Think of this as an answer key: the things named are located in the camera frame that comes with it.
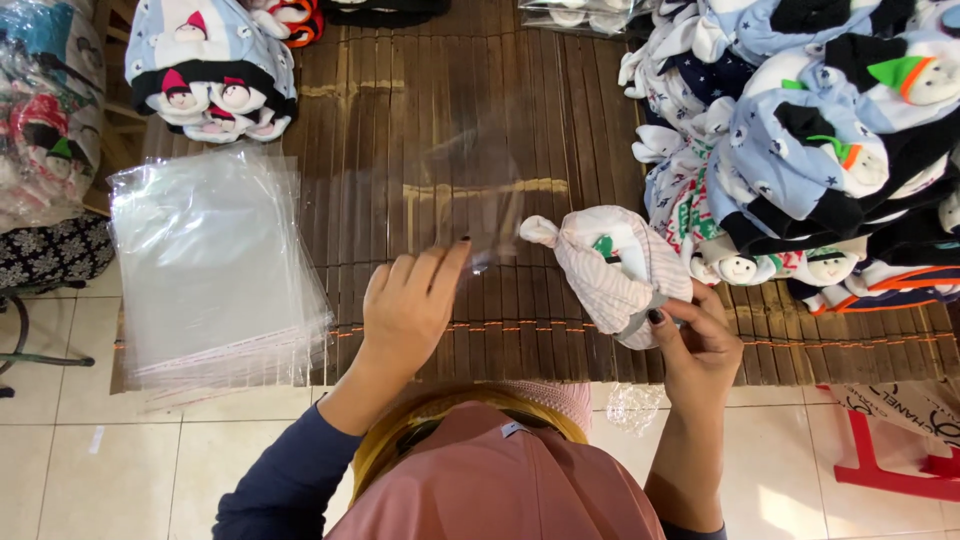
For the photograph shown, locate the heap of mixed baby hats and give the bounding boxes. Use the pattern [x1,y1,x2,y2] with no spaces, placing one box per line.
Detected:
[618,0,960,315]

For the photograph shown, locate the pink striped baby hat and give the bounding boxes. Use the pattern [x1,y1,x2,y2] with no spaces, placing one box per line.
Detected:
[519,205,694,351]

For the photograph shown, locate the clear plastic bag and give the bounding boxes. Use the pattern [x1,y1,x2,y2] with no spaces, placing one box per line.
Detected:
[318,127,530,275]

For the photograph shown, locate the person's left hand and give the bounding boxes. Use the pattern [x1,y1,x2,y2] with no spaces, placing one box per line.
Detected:
[363,237,474,375]

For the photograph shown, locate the crumpled clear plastic wrap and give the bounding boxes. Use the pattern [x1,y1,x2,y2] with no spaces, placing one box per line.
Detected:
[606,382,669,438]

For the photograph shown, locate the black floral cushioned chair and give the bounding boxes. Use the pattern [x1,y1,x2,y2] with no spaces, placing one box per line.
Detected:
[0,213,116,399]

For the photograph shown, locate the person's pink clothing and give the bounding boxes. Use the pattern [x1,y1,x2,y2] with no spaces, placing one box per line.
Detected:
[324,380,667,540]

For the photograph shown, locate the person's right hand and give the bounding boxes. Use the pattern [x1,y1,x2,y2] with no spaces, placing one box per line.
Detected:
[648,279,745,421]

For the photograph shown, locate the black fabric piece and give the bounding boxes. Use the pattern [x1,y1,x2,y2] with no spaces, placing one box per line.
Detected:
[321,0,453,30]

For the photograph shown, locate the brown bamboo mat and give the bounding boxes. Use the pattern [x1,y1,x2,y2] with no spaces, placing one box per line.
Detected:
[111,0,960,395]

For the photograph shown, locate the pile of blue baby hats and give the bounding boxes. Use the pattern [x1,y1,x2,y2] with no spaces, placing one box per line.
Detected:
[125,0,299,144]

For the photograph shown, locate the plastic sack of hats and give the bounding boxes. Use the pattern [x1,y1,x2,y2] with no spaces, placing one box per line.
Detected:
[0,0,108,234]

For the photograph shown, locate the stack of clear plastic bags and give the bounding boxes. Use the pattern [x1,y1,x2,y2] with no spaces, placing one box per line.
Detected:
[107,144,336,399]

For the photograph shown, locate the wooden chair frame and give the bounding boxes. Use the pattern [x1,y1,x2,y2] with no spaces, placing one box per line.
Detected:
[82,0,151,219]

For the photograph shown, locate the paper shopping bag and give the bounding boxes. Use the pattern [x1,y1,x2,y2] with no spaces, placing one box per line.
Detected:
[829,377,960,451]

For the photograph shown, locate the packed hats in plastic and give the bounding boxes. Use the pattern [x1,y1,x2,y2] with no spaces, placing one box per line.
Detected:
[517,0,657,39]

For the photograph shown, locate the red plastic stool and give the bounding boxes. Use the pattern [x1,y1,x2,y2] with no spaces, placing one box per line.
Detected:
[815,385,960,504]

